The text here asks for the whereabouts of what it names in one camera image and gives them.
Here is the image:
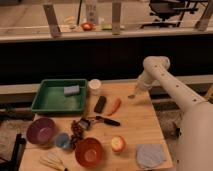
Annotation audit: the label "purple bowl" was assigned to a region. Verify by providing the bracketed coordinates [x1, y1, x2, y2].
[26, 117, 55, 145]

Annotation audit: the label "blue sponge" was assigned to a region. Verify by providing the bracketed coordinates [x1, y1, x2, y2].
[64, 85, 80, 95]

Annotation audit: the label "black chair frame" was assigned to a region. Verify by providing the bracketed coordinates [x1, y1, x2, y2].
[0, 133, 26, 171]

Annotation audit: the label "black office chair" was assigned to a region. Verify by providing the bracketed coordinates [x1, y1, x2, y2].
[141, 0, 208, 28]

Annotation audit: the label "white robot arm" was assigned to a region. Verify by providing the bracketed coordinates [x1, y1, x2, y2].
[134, 56, 213, 171]

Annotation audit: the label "black rectangular block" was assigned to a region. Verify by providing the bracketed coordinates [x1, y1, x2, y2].
[94, 96, 107, 113]

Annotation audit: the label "red yellow apple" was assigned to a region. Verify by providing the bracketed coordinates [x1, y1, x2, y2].
[110, 136, 126, 153]

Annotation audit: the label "black handled knife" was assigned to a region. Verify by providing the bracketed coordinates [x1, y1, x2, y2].
[95, 116, 121, 126]

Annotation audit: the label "orange bowl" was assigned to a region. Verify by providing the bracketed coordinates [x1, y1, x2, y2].
[75, 137, 103, 169]

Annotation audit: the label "dark red grapes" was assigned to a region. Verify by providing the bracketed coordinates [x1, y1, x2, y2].
[70, 121, 84, 149]

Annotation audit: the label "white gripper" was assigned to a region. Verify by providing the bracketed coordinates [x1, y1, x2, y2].
[134, 71, 152, 94]

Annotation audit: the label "grey folded cloth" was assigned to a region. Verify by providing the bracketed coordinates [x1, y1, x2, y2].
[136, 144, 166, 169]

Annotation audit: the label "small blue cup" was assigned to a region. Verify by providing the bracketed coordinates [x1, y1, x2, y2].
[54, 133, 70, 149]

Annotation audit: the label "small metal clip toy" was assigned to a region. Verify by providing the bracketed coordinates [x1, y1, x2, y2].
[78, 118, 92, 130]

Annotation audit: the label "green plastic tray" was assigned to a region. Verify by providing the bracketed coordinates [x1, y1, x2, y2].
[31, 79, 87, 114]

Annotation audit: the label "red fruit on shelf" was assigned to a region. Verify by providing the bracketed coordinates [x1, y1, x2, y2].
[81, 22, 94, 31]

